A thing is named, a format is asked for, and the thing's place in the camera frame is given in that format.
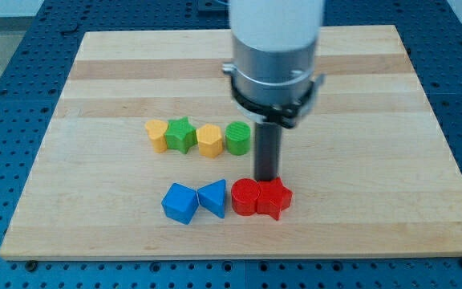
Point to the blue triangle block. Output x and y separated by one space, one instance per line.
213 197

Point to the blue cube block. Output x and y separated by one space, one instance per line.
180 203

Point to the red cylinder block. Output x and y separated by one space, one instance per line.
245 193

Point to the green cylinder block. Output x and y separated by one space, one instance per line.
237 136

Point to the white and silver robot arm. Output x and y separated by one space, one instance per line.
274 50

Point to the black cylindrical pointer tool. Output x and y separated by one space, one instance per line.
267 147

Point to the green star block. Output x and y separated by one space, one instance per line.
180 135

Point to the red star block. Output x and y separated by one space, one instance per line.
274 198

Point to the wooden board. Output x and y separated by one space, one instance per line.
370 169

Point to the yellow heart block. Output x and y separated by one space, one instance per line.
156 130

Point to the yellow hexagon block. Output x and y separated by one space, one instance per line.
210 140

